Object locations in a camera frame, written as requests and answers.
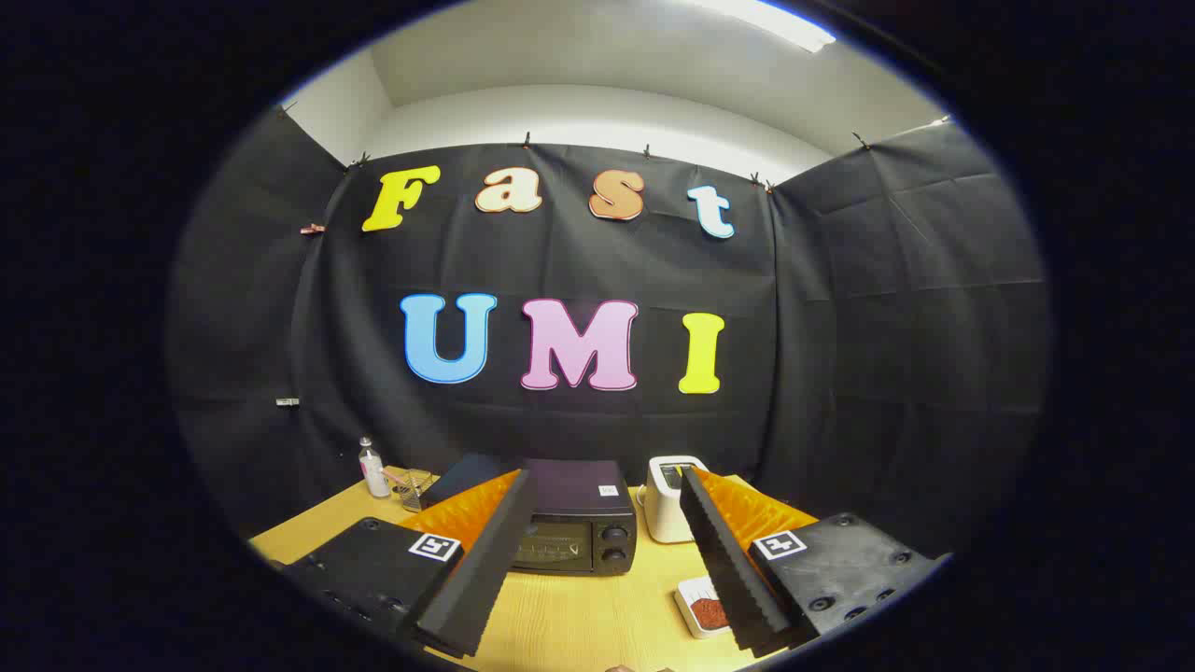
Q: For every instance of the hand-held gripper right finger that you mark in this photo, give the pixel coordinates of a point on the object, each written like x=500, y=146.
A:
x=724, y=551

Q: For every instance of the white rectangular tray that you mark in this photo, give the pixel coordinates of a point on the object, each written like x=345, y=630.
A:
x=689, y=590

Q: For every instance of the red meat steak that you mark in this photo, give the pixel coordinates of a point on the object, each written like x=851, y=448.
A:
x=709, y=613

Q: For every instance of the small clear plastic bottle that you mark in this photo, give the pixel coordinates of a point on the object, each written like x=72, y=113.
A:
x=374, y=474

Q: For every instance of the black toaster oven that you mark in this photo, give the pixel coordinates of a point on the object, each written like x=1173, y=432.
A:
x=579, y=495

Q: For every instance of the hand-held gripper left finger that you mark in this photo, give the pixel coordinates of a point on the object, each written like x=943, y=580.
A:
x=485, y=569

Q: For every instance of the white bread toaster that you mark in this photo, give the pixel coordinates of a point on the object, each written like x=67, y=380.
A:
x=665, y=511

